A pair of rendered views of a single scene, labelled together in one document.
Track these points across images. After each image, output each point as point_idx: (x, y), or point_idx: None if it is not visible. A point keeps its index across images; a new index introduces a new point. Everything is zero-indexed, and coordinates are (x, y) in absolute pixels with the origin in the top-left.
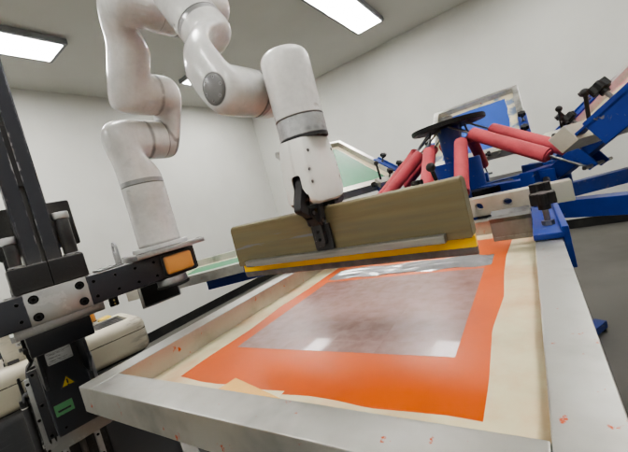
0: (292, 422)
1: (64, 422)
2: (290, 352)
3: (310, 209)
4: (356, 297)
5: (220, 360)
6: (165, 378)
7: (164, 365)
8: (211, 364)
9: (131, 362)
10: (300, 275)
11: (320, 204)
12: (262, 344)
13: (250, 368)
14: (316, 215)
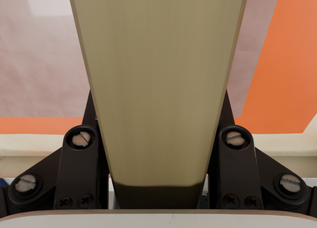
0: None
1: (206, 203)
2: (275, 29)
3: (302, 204)
4: (50, 18)
5: (272, 116)
6: (302, 144)
7: (284, 161)
8: (282, 118)
9: (315, 183)
10: (0, 169)
11: (254, 202)
12: (237, 89)
13: (309, 62)
14: (263, 172)
